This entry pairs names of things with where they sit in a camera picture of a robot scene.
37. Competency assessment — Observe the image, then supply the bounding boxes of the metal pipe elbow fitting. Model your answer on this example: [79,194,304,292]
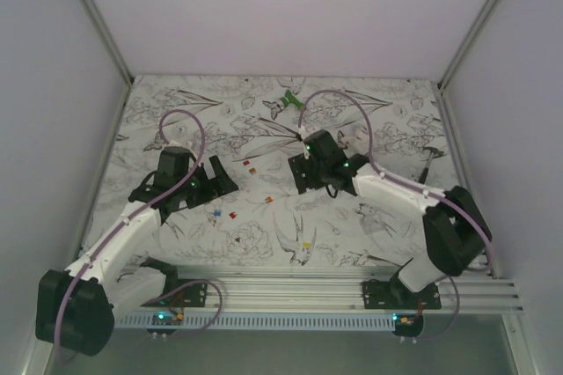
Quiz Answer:
[339,126,369,151]

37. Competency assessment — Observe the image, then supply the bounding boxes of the aluminium rail frame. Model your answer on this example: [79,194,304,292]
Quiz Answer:
[64,0,562,374]

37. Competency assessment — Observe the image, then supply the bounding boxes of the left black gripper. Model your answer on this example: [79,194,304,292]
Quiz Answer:
[176,156,238,209]

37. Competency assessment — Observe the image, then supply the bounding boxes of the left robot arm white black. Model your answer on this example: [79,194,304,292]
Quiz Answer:
[35,146,238,357]

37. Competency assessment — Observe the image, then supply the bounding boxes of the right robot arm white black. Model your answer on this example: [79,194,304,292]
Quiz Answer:
[289,130,492,309]

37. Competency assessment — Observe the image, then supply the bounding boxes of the right controller board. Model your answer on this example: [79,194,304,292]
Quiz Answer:
[392,313,424,343]

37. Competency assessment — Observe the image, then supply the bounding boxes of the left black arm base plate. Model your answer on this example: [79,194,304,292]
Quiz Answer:
[143,279,208,309]

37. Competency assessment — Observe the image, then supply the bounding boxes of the controller board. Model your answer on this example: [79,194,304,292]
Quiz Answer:
[392,313,424,343]
[147,312,183,340]

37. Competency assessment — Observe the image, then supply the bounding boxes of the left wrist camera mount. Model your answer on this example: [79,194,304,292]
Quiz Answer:
[168,140,193,149]

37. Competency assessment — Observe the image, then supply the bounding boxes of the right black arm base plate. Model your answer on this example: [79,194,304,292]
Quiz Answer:
[361,279,442,311]

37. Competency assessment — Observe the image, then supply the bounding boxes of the left controller board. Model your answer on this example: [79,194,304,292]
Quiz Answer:
[147,312,183,340]

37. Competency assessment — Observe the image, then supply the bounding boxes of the floral printed table mat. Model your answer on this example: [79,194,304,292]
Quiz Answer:
[83,75,458,267]

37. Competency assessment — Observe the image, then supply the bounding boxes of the clear plastic fuse box cover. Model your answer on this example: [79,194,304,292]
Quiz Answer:
[360,214,387,236]

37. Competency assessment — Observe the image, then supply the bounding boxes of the black fuse box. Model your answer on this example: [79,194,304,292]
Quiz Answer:
[288,154,318,195]

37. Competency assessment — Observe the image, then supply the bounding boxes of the white slotted cable duct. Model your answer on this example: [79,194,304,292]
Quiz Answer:
[115,311,394,332]

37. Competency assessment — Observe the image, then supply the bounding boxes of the small hammer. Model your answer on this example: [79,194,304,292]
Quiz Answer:
[418,146,444,184]

